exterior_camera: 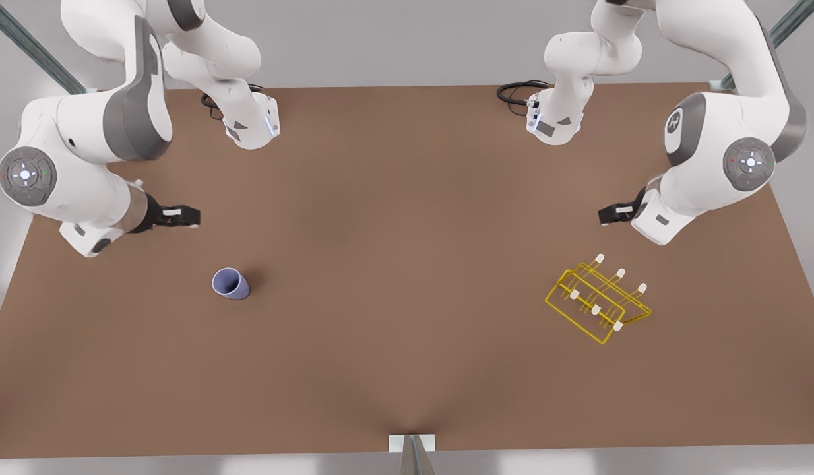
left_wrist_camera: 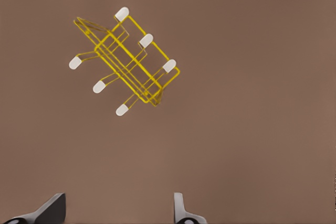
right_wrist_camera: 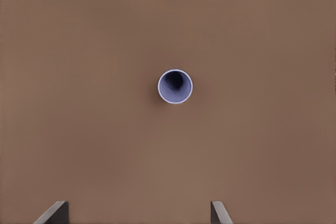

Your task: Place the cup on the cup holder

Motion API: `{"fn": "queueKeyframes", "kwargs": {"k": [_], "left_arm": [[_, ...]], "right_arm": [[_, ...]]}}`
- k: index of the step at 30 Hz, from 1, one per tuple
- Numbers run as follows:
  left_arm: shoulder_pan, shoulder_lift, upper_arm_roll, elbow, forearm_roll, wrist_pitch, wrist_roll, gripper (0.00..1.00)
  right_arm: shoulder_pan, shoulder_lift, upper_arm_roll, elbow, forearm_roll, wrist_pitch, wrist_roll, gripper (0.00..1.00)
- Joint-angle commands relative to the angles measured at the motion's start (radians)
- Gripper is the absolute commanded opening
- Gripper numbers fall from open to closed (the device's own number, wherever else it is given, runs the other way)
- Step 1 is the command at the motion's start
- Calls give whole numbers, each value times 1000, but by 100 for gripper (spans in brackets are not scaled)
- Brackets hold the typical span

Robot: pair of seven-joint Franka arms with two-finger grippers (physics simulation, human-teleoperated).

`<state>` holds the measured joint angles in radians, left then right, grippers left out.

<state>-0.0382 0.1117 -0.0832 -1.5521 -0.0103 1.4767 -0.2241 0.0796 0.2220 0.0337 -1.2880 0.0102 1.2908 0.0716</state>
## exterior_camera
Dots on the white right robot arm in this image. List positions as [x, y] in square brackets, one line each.
[84, 125]

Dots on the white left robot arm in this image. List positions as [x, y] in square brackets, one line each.
[717, 132]

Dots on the lavender cup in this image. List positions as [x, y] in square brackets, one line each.
[230, 283]

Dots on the silver frame post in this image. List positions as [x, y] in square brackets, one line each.
[34, 49]
[415, 455]
[766, 39]

